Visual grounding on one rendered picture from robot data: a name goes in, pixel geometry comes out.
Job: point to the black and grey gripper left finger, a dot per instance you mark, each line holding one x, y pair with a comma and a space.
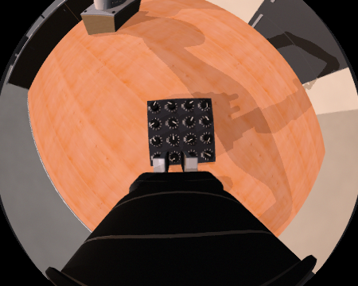
161, 164

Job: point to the black knob box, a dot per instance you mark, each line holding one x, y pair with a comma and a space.
172, 129

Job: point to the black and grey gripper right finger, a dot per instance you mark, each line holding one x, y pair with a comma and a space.
188, 163

